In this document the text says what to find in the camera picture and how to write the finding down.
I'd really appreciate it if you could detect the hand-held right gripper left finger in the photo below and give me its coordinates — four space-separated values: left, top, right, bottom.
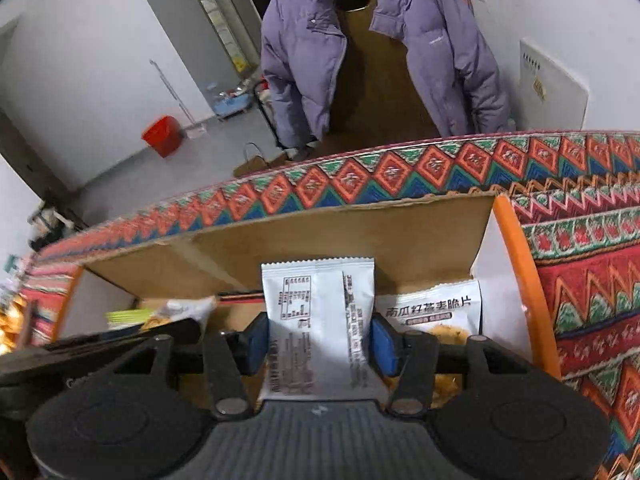
107 312 273 421

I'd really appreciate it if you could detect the pile of mixed snack packets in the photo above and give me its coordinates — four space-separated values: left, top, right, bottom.
105 296 217 335

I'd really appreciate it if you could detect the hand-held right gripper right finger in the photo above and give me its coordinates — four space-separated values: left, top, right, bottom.
370 316 533 417

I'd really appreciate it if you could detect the red bucket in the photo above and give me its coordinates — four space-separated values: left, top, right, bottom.
141 115 184 159

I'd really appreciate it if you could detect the white cracker snack packet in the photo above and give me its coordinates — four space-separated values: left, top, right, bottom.
375 280 483 408

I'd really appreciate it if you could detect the purple puffer jacket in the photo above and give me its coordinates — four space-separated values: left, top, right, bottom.
260 0 512 150

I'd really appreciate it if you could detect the blue cart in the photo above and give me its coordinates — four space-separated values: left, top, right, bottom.
212 79 262 122

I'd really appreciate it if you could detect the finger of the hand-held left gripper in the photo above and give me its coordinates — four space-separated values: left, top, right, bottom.
46 316 203 357

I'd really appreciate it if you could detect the brown paper bag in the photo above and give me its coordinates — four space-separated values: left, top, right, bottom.
233 142 289 179

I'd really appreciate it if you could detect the red cardboard box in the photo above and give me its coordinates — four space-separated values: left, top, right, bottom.
50 192 563 411

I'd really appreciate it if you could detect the patterned woven blanket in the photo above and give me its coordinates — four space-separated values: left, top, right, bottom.
15 130 640 480

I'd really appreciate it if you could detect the brown wooden chair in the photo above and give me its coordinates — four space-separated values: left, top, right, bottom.
322 0 442 142

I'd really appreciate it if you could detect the mop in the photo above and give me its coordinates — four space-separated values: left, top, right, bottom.
149 59 207 140

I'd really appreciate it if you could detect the heap of yellow snack packets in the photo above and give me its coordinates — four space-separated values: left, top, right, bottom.
0 294 27 357

